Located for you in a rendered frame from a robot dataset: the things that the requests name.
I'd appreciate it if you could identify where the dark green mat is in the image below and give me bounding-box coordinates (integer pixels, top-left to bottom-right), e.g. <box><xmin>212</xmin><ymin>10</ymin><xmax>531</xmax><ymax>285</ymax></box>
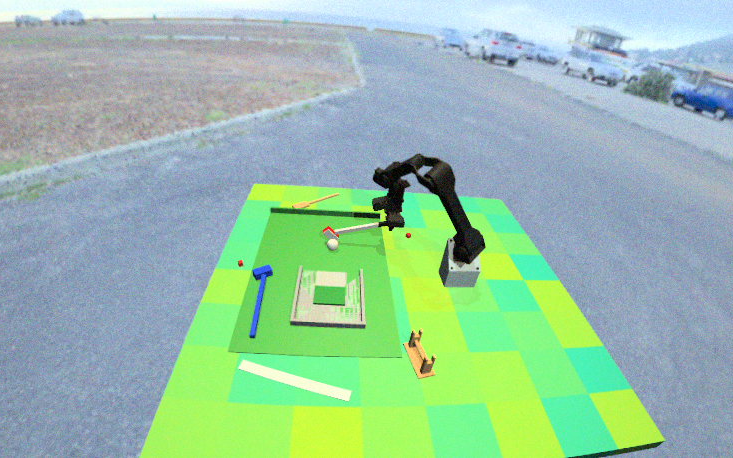
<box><xmin>227</xmin><ymin>212</ymin><xmax>403</xmax><ymax>358</ymax></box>

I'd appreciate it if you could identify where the blue golf putter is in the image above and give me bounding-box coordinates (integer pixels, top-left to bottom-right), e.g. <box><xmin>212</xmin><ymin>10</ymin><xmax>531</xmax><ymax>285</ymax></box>
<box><xmin>249</xmin><ymin>264</ymin><xmax>273</xmax><ymax>338</ymax></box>

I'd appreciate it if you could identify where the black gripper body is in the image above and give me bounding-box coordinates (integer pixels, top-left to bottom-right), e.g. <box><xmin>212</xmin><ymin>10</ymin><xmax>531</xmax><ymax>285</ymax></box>
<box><xmin>385</xmin><ymin>193</ymin><xmax>405</xmax><ymax>228</ymax></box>

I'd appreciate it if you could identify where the white flat bar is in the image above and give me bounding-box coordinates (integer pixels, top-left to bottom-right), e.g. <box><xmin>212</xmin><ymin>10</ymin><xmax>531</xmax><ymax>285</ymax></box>
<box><xmin>238</xmin><ymin>360</ymin><xmax>352</xmax><ymax>402</ymax></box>

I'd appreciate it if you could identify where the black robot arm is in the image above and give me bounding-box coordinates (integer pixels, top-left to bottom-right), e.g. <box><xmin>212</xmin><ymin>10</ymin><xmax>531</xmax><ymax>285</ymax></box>
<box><xmin>372</xmin><ymin>153</ymin><xmax>486</xmax><ymax>264</ymax></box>

